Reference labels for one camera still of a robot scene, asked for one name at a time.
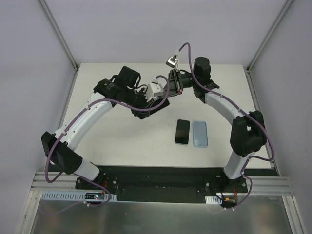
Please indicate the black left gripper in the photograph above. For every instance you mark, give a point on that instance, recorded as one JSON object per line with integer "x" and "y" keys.
{"x": 148, "y": 108}

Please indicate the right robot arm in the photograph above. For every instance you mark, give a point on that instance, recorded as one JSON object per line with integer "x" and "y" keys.
{"x": 247, "y": 135}

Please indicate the light blue phone case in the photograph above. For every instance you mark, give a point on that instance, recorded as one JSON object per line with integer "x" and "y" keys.
{"x": 200, "y": 134}

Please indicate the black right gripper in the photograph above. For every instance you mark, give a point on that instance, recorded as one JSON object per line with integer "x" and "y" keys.
{"x": 175, "y": 81}

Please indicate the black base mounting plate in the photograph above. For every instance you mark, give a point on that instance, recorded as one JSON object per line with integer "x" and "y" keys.
{"x": 168, "y": 184}

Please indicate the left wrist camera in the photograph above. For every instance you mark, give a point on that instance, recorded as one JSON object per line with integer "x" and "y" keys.
{"x": 154, "y": 90}

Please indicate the left white cable duct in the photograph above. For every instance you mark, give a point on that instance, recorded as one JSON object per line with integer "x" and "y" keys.
{"x": 77, "y": 196}

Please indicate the aluminium frame post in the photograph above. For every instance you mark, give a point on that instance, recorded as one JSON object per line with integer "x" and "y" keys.
{"x": 57, "y": 32}
{"x": 271, "y": 31}

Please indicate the right aluminium extrusion rail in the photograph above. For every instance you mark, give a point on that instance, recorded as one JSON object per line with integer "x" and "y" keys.
{"x": 271, "y": 186}

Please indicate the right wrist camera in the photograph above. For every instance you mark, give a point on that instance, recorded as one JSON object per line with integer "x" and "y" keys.
{"x": 172, "y": 62}

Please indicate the right white cable duct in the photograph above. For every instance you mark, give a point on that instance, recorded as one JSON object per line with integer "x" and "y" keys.
{"x": 213, "y": 200}

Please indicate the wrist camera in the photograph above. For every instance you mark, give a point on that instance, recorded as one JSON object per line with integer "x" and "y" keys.
{"x": 154, "y": 90}
{"x": 172, "y": 62}

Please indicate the right aluminium frame post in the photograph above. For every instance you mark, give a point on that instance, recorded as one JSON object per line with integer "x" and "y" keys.
{"x": 271, "y": 31}

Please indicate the left aluminium frame post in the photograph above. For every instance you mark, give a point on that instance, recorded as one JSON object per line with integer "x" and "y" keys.
{"x": 57, "y": 32}

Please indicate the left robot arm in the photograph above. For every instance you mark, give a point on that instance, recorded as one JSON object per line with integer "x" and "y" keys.
{"x": 122, "y": 89}

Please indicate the white cable duct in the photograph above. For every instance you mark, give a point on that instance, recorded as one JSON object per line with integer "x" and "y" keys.
{"x": 77, "y": 196}
{"x": 213, "y": 200}

